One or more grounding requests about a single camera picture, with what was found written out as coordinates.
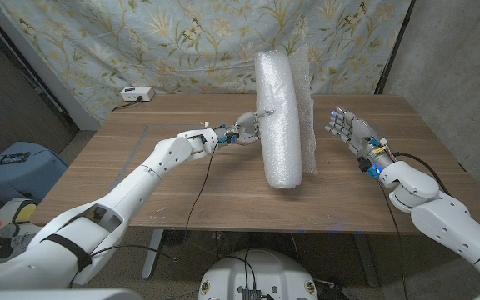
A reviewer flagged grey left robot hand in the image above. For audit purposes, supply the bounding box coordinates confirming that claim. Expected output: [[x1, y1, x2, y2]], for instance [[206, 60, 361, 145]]
[[229, 109, 275, 147]]

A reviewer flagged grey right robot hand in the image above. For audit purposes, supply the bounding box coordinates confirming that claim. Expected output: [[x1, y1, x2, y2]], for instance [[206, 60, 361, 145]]
[[324, 106, 387, 156]]

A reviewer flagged bubble wrap roll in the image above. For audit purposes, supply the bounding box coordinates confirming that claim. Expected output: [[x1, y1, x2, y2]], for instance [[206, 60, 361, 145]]
[[253, 45, 318, 190]]

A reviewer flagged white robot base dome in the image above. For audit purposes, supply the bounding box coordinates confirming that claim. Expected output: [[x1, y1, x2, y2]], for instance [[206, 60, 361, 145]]
[[197, 248, 319, 300]]

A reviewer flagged floral printed backdrop cloth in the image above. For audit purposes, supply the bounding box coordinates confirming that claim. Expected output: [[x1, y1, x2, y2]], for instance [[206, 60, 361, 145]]
[[0, 0, 413, 122]]

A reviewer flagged black backdrop stand pole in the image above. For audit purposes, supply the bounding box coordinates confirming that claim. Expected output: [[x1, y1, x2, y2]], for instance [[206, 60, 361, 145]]
[[374, 0, 417, 95]]

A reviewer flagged white power strip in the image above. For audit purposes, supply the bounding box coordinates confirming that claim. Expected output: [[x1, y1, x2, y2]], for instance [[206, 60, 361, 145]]
[[120, 85, 156, 103]]

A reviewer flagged metal table leg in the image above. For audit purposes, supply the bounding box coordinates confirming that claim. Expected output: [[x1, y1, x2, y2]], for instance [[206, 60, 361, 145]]
[[141, 228, 165, 279], [352, 232, 381, 288]]

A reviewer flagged blue grey bin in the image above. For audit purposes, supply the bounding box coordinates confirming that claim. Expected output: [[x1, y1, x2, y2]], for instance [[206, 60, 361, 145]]
[[0, 141, 69, 204]]

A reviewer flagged white yellow device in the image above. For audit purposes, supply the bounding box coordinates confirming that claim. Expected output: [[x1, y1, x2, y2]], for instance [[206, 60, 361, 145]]
[[0, 197, 38, 237]]

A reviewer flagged grey sneaker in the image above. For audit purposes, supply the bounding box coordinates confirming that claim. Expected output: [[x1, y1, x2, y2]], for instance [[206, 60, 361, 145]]
[[0, 232, 37, 266]]

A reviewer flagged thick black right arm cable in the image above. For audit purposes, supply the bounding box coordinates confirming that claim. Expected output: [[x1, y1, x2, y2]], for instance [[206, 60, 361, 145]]
[[391, 151, 452, 196]]

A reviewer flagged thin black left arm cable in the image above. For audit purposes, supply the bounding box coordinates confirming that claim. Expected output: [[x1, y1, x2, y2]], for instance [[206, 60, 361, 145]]
[[89, 142, 220, 263]]

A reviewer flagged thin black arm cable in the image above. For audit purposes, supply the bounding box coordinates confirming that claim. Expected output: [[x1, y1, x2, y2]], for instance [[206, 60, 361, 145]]
[[89, 142, 220, 263], [375, 177, 408, 300]]

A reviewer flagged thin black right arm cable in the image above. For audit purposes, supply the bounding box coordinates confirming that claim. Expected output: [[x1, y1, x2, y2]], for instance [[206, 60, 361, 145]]
[[375, 177, 408, 300]]

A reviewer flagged black power strip cable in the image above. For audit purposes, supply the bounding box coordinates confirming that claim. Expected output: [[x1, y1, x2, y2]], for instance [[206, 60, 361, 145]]
[[112, 97, 144, 113]]

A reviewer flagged black base cable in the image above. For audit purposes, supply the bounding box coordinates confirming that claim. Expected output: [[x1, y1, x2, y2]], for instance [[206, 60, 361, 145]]
[[217, 248, 258, 291]]

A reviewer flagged grey backdrop frame post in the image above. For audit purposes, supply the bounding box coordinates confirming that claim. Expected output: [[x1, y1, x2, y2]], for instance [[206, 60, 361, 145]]
[[0, 0, 102, 131]]

